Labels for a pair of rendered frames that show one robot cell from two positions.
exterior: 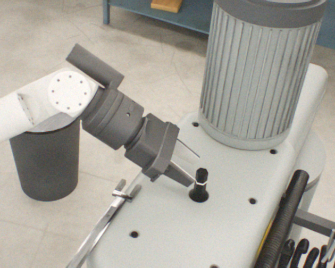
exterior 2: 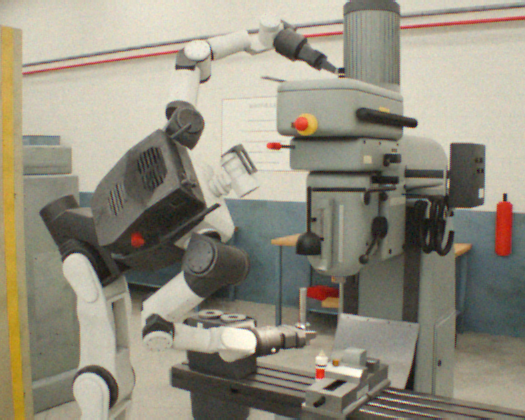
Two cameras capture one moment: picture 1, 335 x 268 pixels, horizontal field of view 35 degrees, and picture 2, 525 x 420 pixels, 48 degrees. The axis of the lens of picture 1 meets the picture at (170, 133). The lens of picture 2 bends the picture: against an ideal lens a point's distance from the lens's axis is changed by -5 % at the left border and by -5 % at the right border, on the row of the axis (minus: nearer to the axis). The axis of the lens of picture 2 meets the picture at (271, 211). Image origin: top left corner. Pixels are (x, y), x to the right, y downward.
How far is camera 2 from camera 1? 1.57 m
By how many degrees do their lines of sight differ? 36
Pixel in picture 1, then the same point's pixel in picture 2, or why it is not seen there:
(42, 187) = (214, 406)
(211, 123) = not seen: hidden behind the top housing
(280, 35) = (375, 13)
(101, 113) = (285, 32)
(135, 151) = (303, 50)
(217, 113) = (351, 72)
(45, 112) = (255, 48)
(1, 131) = (235, 40)
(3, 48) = not seen: hidden behind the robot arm
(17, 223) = not seen: outside the picture
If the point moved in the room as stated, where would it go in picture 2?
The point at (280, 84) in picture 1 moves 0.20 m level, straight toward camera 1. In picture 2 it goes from (382, 44) to (368, 33)
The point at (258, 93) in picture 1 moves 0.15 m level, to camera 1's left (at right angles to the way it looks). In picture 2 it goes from (371, 49) to (325, 49)
